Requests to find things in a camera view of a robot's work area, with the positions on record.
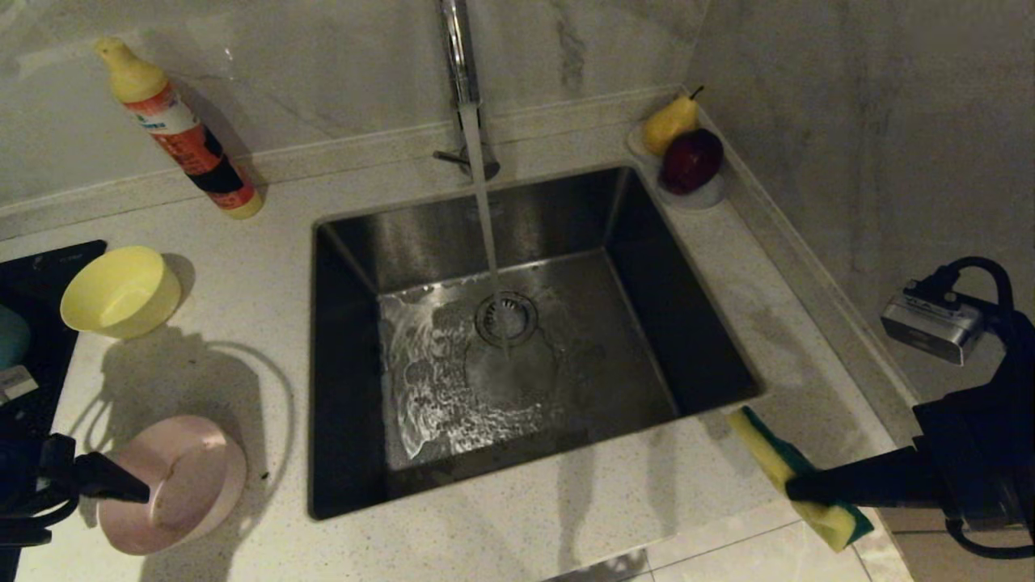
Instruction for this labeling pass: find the stainless steel sink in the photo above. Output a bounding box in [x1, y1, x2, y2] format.
[308, 166, 763, 521]

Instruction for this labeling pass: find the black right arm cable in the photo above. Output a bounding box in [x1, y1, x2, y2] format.
[922, 257, 1035, 560]

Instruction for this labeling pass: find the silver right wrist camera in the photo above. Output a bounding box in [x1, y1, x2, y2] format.
[880, 279, 986, 366]

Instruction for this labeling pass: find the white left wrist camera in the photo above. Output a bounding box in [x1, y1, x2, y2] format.
[0, 365, 40, 405]

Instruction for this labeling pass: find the green and yellow sponge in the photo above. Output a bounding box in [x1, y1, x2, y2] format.
[728, 407, 875, 553]

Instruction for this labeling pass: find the small white dish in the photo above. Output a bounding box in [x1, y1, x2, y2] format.
[624, 123, 727, 212]

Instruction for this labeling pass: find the yellow pear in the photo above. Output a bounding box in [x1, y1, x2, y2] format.
[642, 86, 703, 158]

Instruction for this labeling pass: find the black induction cooktop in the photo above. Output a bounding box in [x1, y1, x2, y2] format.
[0, 240, 108, 582]

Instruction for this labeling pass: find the running water stream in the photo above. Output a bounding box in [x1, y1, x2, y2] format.
[459, 103, 515, 361]

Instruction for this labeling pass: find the pink plastic bowl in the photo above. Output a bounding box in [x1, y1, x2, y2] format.
[98, 415, 248, 556]

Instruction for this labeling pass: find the metal sink drain strainer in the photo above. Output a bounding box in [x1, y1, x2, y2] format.
[475, 293, 539, 349]

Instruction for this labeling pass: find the dark red apple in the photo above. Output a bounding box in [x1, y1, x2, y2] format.
[661, 129, 725, 196]

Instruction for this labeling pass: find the orange dish soap bottle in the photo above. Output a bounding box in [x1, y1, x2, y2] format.
[95, 36, 264, 220]

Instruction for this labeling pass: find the beige wooden cabinet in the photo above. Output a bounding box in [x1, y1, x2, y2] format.
[877, 505, 1035, 582]

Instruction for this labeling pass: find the chrome faucet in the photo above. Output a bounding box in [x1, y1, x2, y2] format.
[433, 0, 501, 182]

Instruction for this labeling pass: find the blue plastic bowl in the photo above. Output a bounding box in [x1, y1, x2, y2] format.
[0, 305, 32, 371]

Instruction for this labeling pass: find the yellow plastic bowl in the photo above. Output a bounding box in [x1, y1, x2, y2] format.
[61, 246, 183, 340]

